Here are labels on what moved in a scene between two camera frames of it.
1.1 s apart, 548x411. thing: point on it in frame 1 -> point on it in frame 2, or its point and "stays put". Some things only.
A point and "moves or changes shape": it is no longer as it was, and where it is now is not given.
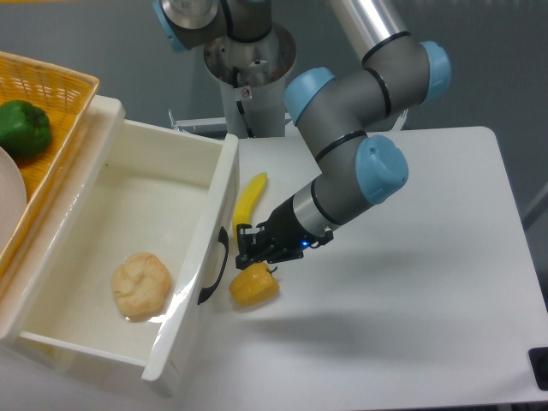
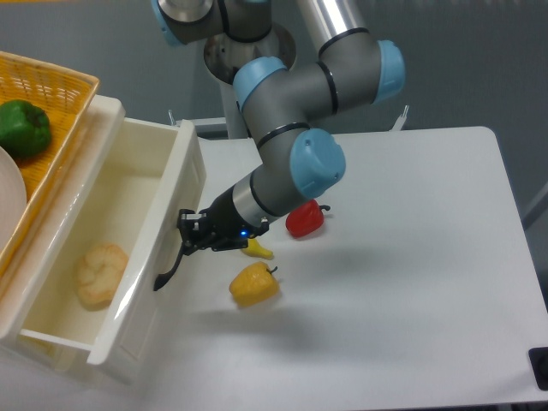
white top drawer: x=133 y=256 moves or changes shape
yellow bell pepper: x=254 y=285 stays put
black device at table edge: x=539 y=359 stays put
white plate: x=13 y=197 stays put
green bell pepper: x=24 y=129 stays put
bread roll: x=140 y=284 -> x=98 y=274
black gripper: x=280 y=237 -> x=218 y=227
